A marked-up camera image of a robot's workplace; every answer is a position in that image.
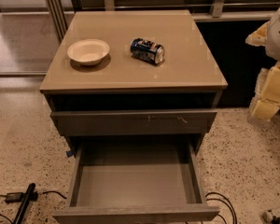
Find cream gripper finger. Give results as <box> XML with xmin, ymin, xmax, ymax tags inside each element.
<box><xmin>245</xmin><ymin>22</ymin><xmax>269</xmax><ymax>47</ymax></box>
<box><xmin>251</xmin><ymin>62</ymin><xmax>280</xmax><ymax>120</ymax></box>

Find blue pepsi can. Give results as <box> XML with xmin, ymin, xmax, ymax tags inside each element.
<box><xmin>130</xmin><ymin>38</ymin><xmax>165</xmax><ymax>65</ymax></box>

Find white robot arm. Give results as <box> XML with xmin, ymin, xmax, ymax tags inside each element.
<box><xmin>245</xmin><ymin>8</ymin><xmax>280</xmax><ymax>121</ymax></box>

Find grey drawer cabinet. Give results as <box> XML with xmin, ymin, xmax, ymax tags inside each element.
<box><xmin>40</xmin><ymin>10</ymin><xmax>228</xmax><ymax>152</ymax></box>

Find open grey middle drawer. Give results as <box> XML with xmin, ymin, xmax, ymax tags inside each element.
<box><xmin>53</xmin><ymin>136</ymin><xmax>219</xmax><ymax>224</ymax></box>

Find closed grey top drawer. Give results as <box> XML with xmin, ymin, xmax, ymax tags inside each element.
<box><xmin>50</xmin><ymin>109</ymin><xmax>217</xmax><ymax>136</ymax></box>

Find white power strip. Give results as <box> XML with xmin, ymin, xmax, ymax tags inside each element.
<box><xmin>263</xmin><ymin>207</ymin><xmax>280</xmax><ymax>224</ymax></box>

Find white paper bowl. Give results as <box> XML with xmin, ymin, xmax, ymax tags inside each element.
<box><xmin>67</xmin><ymin>39</ymin><xmax>109</xmax><ymax>66</ymax></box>

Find blue tape piece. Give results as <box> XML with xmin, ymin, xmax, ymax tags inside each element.
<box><xmin>66</xmin><ymin>150</ymin><xmax>73</xmax><ymax>158</ymax></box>

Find black rod on floor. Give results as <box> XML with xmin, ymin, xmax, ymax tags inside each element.
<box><xmin>13</xmin><ymin>183</ymin><xmax>38</xmax><ymax>224</ymax></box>

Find black power adapter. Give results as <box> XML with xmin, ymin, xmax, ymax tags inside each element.
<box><xmin>5</xmin><ymin>192</ymin><xmax>23</xmax><ymax>203</ymax></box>

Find black cables right floor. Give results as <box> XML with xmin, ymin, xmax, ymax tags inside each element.
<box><xmin>204</xmin><ymin>191</ymin><xmax>238</xmax><ymax>224</ymax></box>

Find metal shelf frame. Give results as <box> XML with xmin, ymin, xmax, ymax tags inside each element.
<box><xmin>46</xmin><ymin>0</ymin><xmax>280</xmax><ymax>37</ymax></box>

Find black cable left floor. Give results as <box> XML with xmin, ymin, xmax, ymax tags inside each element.
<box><xmin>0</xmin><ymin>189</ymin><xmax>67</xmax><ymax>224</ymax></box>

